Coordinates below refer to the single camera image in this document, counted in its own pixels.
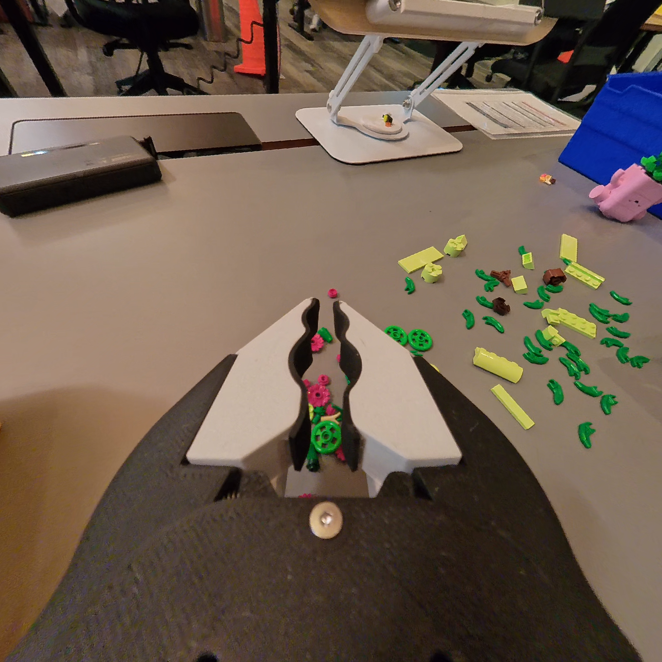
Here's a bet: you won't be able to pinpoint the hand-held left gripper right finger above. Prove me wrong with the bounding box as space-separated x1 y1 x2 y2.
332 301 463 498

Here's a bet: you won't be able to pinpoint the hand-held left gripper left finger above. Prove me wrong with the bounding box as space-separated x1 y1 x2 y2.
185 297 321 498

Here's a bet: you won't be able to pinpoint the pile of pink toy flowers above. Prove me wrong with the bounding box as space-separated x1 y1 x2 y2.
302 288 348 462

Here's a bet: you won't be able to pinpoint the scattered green toy leaves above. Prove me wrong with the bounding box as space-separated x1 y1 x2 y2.
403 245 651 450

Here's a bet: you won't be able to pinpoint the white lamp stand base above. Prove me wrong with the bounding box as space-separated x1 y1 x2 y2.
295 33 485 166

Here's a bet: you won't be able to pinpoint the black rectangular power bank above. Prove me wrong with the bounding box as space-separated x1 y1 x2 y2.
0 136 163 217

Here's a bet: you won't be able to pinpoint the clear plastic document sheet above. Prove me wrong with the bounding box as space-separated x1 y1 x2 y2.
431 88 583 142

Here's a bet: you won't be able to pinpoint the pink toy brick model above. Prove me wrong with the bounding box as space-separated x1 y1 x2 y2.
589 154 662 223

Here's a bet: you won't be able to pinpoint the blue plastic bin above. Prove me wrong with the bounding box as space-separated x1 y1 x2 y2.
559 72 662 219

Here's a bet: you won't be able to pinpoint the orange traffic cone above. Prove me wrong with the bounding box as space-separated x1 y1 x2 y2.
234 0 281 79

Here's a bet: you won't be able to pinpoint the black desk leg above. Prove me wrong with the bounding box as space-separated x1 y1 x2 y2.
263 0 283 95

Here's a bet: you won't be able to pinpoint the black office chair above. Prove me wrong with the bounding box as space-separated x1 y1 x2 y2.
485 36 617 105
64 0 209 97

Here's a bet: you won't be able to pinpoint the light wooden board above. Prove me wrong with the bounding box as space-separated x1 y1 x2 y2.
309 0 558 48

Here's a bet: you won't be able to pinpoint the black coiled cable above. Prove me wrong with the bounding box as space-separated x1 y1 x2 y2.
192 21 260 95

